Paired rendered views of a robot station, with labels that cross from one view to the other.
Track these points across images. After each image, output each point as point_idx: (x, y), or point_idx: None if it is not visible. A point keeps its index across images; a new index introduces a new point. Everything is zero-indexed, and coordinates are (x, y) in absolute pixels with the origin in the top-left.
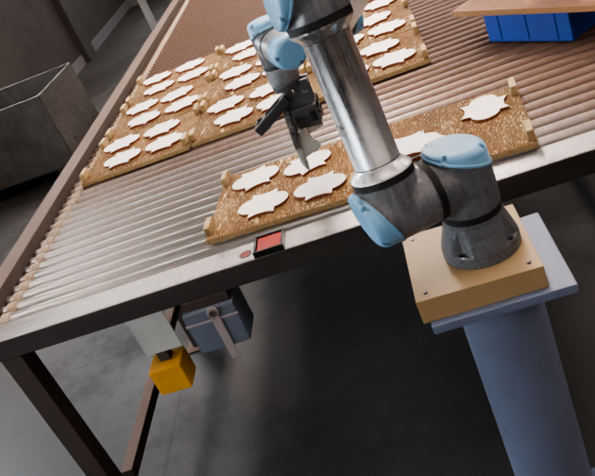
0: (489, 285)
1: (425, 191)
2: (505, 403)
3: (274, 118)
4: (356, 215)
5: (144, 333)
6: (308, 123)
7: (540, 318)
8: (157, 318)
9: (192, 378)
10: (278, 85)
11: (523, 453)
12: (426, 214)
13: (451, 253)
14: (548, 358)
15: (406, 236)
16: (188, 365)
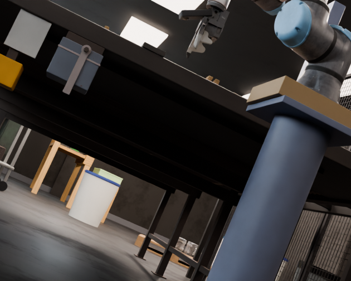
0: (327, 101)
1: (330, 28)
2: (258, 211)
3: (197, 14)
4: (280, 17)
5: (22, 27)
6: (210, 33)
7: (317, 167)
8: (42, 26)
9: (13, 86)
10: (216, 0)
11: (237, 266)
12: (323, 38)
13: (305, 84)
14: (303, 198)
15: (306, 38)
16: (18, 78)
